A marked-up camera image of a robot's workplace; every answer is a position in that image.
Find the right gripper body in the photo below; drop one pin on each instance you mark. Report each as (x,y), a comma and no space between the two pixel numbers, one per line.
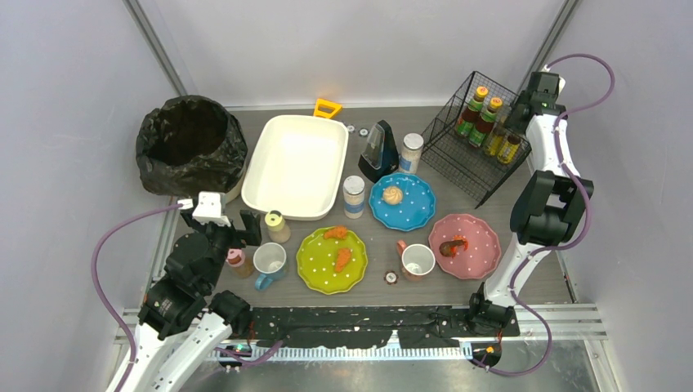
(520,116)

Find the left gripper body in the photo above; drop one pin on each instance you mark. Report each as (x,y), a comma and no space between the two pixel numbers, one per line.
(234,233)

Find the red sauce bottle yellow cap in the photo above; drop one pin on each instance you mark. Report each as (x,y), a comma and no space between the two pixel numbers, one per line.
(485,123)

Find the yellow label oil bottle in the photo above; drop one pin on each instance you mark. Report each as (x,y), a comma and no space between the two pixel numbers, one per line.
(509,148)

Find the yellow oil bottle brown cap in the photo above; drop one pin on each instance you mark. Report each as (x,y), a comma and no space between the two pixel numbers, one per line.
(495,138)

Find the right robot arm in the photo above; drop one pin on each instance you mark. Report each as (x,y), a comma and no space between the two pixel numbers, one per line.
(548,211)

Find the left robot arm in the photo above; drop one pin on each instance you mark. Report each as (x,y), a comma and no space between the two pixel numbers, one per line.
(182,319)

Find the yellow lid spice shaker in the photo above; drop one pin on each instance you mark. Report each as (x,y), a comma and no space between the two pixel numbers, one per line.
(277,226)

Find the pink lid spice shaker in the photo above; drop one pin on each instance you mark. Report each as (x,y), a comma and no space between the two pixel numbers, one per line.
(240,264)

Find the green polka dot plate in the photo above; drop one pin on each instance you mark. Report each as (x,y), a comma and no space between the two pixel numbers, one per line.
(316,257)

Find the white rectangular basin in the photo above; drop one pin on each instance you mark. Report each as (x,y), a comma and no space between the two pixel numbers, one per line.
(296,167)

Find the upper orange food piece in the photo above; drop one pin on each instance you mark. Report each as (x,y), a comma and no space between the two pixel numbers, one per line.
(339,232)

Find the orange food piece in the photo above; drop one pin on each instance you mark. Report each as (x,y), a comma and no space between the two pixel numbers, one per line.
(339,232)
(343,259)

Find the lower orange food piece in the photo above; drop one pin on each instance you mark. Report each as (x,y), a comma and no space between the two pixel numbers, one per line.
(343,259)

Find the black bag lined trash bin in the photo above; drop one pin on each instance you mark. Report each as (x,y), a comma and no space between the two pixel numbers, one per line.
(188,145)

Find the grain jar near basin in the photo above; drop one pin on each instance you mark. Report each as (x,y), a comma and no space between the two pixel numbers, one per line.
(353,195)

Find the grain jar near metronome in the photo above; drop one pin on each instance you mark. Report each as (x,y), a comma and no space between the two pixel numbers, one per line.
(411,153)

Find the beige bun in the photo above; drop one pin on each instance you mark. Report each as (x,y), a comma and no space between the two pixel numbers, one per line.
(392,195)

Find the black metronome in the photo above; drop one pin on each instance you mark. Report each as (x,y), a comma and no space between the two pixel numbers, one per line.
(380,156)

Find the brown poker chip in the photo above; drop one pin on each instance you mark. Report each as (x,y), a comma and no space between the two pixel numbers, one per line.
(390,277)

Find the pink polka dot plate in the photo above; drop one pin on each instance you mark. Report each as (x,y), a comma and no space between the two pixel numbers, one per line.
(475,260)

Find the blue polka dot plate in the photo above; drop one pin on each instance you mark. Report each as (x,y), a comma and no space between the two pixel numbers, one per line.
(414,211)

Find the brown and orange food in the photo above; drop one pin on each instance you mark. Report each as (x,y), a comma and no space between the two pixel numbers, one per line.
(450,248)

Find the black base mat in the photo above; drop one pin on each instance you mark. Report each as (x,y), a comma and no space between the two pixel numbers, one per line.
(363,327)

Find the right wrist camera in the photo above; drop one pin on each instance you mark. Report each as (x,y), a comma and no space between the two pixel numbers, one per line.
(561,81)

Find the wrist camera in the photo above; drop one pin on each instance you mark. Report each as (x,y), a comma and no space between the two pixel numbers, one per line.
(210,209)
(561,81)

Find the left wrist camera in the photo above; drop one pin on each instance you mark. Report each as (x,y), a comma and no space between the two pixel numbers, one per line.
(210,209)

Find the blue handled white mug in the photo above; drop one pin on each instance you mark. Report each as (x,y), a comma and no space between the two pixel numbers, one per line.
(270,261)

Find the black wire basket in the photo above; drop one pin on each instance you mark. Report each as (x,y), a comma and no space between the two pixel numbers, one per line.
(476,173)

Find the orange plastic handle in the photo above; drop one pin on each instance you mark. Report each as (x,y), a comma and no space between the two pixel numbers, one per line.
(326,108)

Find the orange handled white mug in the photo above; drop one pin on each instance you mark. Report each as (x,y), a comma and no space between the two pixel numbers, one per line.
(417,260)

